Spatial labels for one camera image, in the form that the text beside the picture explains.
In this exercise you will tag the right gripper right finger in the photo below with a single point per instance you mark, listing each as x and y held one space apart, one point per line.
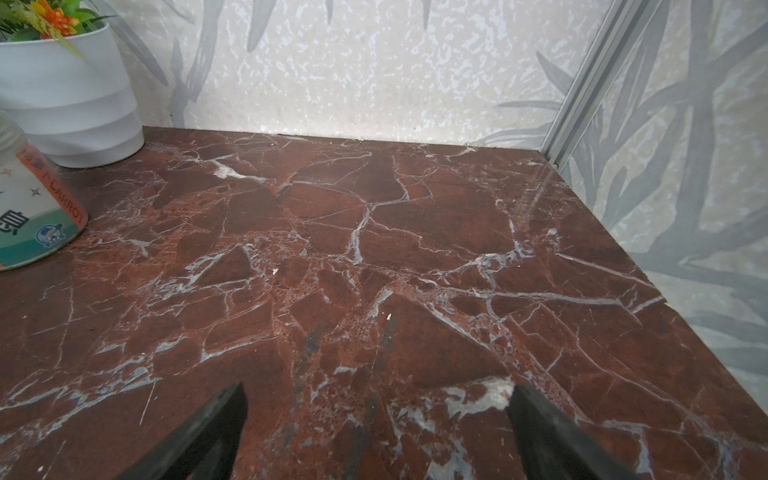
552 446

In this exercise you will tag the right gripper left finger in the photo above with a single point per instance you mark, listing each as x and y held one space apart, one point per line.
205 446

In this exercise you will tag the potted plant orange flowers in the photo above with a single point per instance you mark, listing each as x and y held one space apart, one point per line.
64 83

